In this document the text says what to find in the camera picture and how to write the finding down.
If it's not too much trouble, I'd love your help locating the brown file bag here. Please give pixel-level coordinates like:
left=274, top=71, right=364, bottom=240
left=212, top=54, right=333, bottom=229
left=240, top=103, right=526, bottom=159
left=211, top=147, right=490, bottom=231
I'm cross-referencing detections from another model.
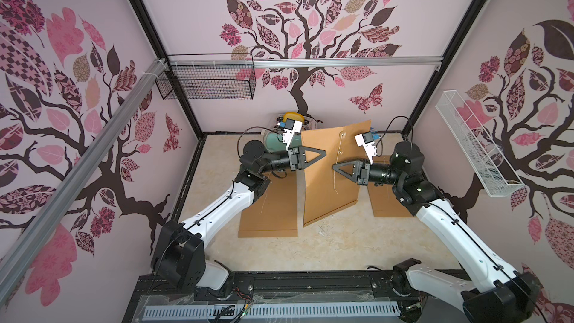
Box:
left=368, top=182, right=412, bottom=218
left=238, top=172, right=297, bottom=239
left=301, top=121, right=371, bottom=227

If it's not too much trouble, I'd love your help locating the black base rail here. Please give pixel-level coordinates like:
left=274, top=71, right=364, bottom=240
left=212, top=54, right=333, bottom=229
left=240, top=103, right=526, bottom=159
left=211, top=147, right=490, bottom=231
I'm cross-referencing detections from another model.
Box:
left=122, top=266, right=469, bottom=322

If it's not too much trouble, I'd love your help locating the white slotted cable duct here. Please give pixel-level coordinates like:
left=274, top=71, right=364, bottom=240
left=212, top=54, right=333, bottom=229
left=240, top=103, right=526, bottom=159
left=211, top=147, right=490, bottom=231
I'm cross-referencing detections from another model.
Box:
left=141, top=301, right=401, bottom=322

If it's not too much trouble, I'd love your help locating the aluminium rail back wall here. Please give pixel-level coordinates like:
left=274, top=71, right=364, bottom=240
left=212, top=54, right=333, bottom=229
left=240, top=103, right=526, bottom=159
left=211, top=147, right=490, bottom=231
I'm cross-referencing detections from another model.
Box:
left=170, top=56, right=443, bottom=69

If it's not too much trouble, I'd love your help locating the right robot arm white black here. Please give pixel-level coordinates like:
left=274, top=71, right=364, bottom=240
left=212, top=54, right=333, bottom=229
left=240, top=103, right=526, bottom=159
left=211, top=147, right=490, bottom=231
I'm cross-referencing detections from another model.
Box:
left=333, top=141, right=541, bottom=322

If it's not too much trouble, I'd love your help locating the black wire basket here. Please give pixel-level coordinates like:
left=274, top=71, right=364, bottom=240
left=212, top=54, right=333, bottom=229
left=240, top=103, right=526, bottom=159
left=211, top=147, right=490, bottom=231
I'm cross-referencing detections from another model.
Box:
left=155, top=52, right=257, bottom=100

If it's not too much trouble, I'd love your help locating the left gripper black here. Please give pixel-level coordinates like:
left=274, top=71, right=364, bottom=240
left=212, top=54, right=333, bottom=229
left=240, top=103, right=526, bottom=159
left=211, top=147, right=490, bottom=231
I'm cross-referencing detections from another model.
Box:
left=257, top=144, right=324, bottom=173

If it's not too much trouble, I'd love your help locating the white wire shelf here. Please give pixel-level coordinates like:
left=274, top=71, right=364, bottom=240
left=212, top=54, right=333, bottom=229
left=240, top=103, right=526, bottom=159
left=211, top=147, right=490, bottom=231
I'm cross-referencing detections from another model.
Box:
left=435, top=90, right=526, bottom=197

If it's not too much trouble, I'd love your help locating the aluminium rail left wall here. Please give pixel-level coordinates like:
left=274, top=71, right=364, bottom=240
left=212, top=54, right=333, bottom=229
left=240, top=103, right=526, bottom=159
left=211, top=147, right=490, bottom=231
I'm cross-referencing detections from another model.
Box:
left=1, top=58, right=167, bottom=304

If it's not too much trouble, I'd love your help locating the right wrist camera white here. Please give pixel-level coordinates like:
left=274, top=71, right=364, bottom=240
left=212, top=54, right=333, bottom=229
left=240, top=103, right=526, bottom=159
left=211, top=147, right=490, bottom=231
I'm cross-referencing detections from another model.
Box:
left=354, top=131, right=381, bottom=164

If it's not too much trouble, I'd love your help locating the mint green toaster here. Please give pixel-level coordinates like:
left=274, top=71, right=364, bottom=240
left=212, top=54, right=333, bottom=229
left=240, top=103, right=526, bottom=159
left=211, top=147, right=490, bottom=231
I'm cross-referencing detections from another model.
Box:
left=262, top=115, right=286, bottom=152

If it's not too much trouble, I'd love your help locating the white string of bag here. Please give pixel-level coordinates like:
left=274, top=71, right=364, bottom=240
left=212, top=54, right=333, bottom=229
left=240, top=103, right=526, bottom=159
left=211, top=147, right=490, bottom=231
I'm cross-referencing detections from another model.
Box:
left=330, top=132, right=347, bottom=196

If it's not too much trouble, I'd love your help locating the aluminium rail wall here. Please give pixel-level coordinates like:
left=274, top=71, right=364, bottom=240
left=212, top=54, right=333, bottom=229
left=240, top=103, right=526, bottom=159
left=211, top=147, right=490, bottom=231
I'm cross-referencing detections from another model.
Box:
left=170, top=56, right=443, bottom=69
left=1, top=58, right=167, bottom=304

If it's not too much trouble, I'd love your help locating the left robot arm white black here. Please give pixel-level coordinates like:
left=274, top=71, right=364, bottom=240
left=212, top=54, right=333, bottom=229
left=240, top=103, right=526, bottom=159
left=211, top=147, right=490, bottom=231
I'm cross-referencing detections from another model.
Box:
left=151, top=140, right=327, bottom=298

